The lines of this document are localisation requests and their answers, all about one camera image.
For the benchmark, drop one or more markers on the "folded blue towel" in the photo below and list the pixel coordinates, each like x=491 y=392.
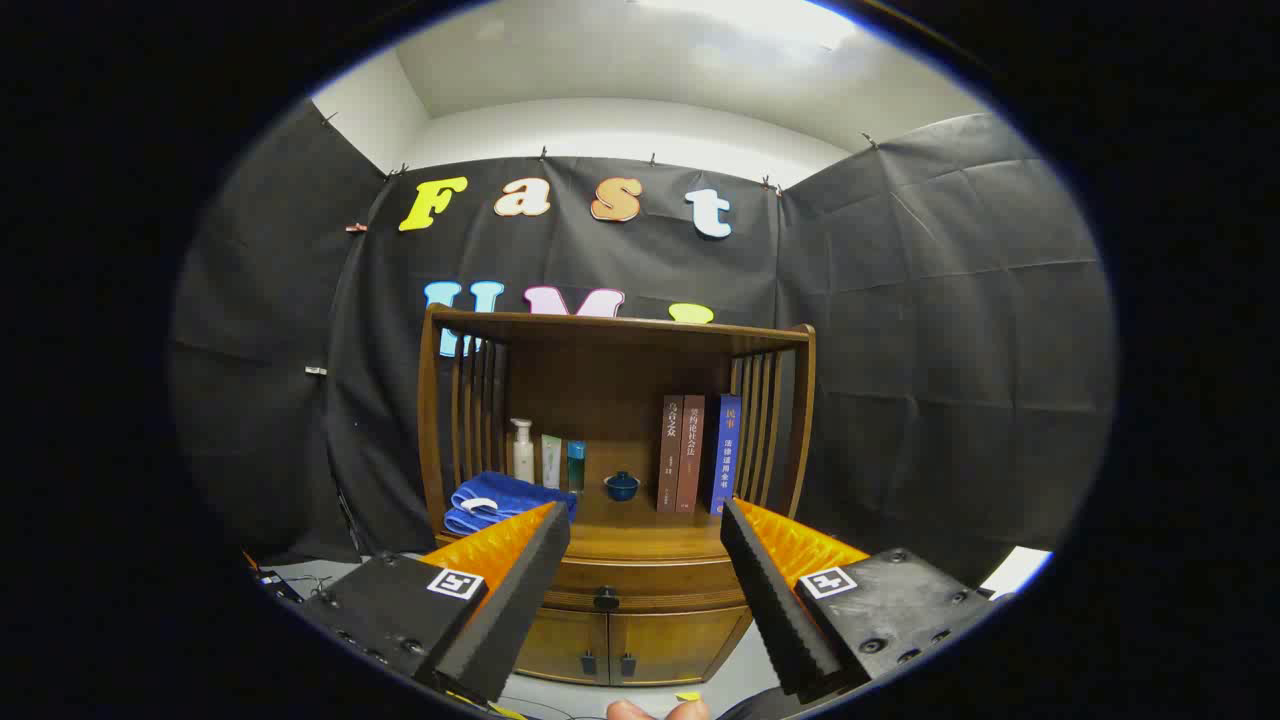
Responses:
x=500 y=495

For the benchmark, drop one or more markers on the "wooden cabinet door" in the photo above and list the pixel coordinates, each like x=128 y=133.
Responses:
x=680 y=640
x=565 y=640

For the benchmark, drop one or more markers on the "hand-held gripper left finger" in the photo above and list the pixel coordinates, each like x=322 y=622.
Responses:
x=520 y=600

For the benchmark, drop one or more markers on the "reddish brown book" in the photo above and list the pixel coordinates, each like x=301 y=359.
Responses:
x=692 y=470

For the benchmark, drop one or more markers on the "white pump bottle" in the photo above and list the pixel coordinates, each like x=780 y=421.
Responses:
x=523 y=460

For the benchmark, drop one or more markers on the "teal capped bottle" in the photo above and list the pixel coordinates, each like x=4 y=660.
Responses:
x=576 y=468

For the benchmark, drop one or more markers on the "white green tube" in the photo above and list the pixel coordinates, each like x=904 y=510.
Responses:
x=551 y=462

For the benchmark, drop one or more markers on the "brown wooden drawer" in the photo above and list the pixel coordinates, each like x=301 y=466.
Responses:
x=650 y=580

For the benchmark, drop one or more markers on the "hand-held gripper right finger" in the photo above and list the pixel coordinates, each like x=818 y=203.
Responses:
x=770 y=600

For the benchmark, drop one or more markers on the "blue book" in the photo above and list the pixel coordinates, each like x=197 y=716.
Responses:
x=727 y=450

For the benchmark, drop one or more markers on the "black drawer knob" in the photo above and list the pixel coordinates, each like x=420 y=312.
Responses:
x=606 y=598

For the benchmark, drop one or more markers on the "blue lidded teacup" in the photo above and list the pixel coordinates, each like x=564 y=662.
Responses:
x=621 y=488

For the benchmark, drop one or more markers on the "dark brown book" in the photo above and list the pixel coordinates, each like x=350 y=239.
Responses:
x=670 y=460

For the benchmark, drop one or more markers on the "brown wooden cabinet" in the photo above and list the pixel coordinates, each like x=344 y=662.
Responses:
x=600 y=380

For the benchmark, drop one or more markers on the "wooden countertop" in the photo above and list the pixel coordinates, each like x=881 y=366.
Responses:
x=630 y=530

